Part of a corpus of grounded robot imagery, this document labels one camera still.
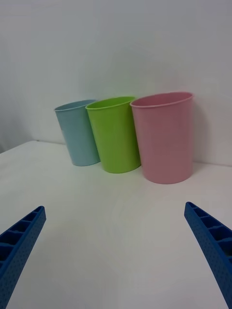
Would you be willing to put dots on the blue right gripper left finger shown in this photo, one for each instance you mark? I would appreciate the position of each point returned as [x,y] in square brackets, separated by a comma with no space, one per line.
[17,251]

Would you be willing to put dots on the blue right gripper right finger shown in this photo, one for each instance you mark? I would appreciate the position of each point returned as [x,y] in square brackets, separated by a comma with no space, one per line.
[215,246]

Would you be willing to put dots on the pink plastic bin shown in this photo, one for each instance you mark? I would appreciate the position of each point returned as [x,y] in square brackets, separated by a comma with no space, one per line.
[164,142]

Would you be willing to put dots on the pale blue plastic bin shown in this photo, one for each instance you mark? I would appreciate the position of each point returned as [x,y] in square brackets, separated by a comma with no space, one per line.
[75,137]

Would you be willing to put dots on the green plastic bin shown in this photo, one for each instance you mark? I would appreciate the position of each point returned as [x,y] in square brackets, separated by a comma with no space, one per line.
[116,140]

